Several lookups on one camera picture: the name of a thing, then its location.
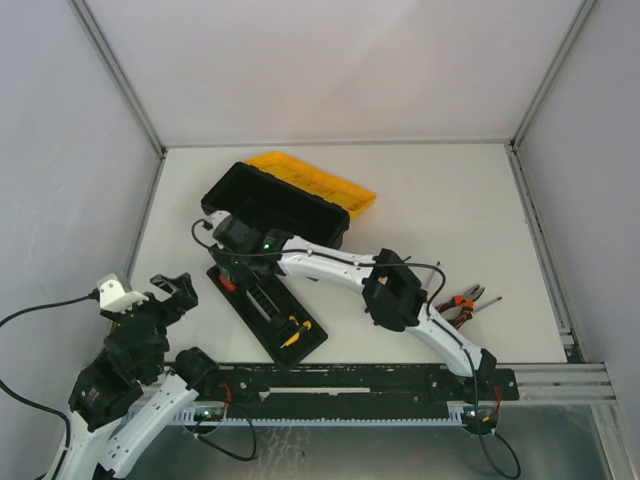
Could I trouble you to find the base black cable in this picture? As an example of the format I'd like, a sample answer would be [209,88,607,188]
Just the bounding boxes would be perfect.
[192,392,257,461]
[424,262,522,480]

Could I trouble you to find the black toolbox tray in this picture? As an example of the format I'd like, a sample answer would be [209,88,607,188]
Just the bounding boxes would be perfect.
[207,265,328,370]

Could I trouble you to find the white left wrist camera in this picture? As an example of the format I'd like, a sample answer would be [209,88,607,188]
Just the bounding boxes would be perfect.
[97,273,149,313]

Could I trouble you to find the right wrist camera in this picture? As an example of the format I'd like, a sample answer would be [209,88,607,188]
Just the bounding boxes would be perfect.
[202,210,233,231]

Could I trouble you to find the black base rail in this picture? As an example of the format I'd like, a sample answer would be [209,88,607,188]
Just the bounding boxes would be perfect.
[219,363,520,403]

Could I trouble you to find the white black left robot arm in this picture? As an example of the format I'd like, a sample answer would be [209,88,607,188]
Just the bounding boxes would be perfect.
[45,273,220,479]

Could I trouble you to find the yellow black plastic toolbox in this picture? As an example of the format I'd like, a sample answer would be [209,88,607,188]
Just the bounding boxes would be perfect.
[201,151,376,248]

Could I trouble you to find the red handled screwdriver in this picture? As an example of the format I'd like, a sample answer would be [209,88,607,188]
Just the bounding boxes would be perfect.
[218,275,237,293]

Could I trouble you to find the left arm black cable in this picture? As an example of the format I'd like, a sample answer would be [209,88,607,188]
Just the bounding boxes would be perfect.
[0,292,101,480]

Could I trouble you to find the left base black cable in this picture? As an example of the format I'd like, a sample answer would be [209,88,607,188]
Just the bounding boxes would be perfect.
[192,392,257,461]

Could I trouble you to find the grey cable duct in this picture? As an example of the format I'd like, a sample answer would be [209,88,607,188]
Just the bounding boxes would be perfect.
[173,397,465,427]

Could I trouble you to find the right base black cable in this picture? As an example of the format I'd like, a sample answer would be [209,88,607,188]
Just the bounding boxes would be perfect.
[424,262,522,480]

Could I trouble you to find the black orange long screwdriver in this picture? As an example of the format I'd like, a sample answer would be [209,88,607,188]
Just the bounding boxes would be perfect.
[424,261,441,291]

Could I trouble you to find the black orange combination pliers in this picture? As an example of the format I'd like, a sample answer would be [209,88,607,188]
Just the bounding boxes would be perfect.
[437,284,485,330]

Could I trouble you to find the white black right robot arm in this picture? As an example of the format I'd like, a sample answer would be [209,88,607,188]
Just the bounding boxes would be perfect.
[204,210,497,385]

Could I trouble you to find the yellow black small screwdriver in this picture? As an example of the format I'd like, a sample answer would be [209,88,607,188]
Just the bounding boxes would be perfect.
[280,315,312,349]

